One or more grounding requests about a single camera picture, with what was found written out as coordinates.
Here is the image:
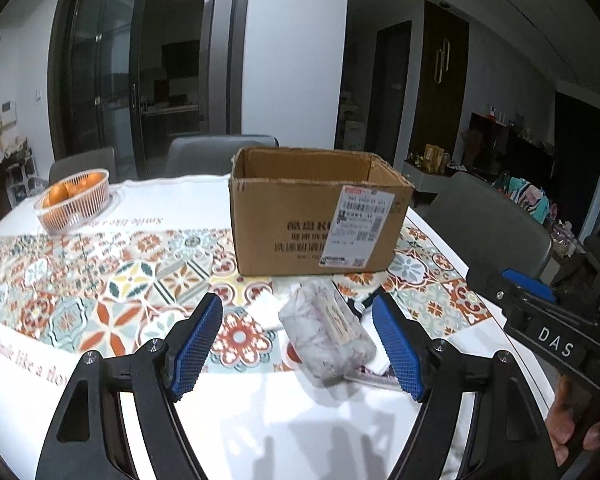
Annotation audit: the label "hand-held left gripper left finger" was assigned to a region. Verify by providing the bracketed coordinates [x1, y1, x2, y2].
[35, 293, 225, 480]

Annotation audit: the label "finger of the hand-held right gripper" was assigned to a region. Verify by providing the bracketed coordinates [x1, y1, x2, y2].
[467, 265, 600, 326]
[501, 268, 559, 306]

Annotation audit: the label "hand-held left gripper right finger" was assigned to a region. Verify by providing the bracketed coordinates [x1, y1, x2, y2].
[371, 292, 559, 480]

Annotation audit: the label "white marbled tissue pack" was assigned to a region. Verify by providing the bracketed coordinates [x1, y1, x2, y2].
[278, 280, 377, 388]

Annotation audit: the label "white zigzag-edged cloth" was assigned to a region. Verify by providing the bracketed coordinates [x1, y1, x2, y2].
[251, 290, 288, 333]

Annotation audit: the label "brown cardboard box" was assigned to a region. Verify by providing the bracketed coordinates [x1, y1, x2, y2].
[228, 146, 415, 277]

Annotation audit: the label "person's right hand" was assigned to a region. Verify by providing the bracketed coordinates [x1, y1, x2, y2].
[548, 374, 600, 468]

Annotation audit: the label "grey dining chair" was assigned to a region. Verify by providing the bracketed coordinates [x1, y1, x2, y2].
[424, 171, 553, 281]

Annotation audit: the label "clothes on drying rack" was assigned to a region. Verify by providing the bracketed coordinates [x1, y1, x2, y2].
[497, 171, 552, 222]

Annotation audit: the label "floral patterned tablecloth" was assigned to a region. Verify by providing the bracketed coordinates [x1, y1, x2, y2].
[0, 172, 556, 480]

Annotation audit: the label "white low console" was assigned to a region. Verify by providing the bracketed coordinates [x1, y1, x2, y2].
[403, 159, 463, 207]

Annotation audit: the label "yellow bags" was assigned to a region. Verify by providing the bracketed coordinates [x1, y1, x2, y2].
[422, 143, 450, 171]

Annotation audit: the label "white plastic fruit basket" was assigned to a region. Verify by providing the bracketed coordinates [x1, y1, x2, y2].
[33, 169, 111, 235]

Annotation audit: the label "grey chair back middle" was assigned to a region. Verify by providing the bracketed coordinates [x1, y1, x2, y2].
[166, 134, 281, 179]

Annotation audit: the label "grey chair back left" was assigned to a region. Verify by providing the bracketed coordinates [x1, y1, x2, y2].
[48, 147, 117, 187]

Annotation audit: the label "small white storage shelf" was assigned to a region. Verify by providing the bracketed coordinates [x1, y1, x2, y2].
[0, 136, 37, 207]

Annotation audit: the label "dark glass sliding door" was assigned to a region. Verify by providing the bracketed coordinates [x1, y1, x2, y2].
[50, 0, 243, 181]

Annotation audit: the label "brown cabinet with long handle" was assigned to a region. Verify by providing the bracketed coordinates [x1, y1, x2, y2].
[409, 0, 470, 163]

